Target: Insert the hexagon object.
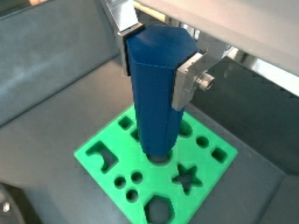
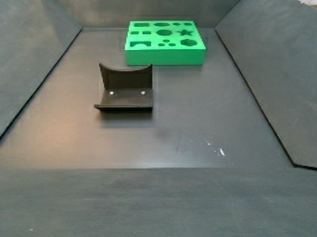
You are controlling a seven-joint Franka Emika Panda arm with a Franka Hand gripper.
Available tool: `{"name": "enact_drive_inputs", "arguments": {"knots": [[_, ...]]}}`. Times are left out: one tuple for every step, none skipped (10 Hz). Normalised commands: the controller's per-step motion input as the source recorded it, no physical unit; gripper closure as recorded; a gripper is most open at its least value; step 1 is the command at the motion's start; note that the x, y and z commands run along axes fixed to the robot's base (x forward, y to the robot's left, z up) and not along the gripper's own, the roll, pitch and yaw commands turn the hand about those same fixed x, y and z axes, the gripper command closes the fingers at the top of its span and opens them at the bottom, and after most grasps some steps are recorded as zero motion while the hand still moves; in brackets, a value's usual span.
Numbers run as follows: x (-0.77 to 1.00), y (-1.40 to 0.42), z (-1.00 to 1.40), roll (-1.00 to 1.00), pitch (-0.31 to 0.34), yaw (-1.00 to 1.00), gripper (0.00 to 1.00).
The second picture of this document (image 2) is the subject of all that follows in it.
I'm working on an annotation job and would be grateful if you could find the green shape sorter block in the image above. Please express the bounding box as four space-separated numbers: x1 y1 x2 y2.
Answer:
125 20 207 66

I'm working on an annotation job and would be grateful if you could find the black curved holder stand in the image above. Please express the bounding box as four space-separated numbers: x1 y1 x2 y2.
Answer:
93 64 153 111

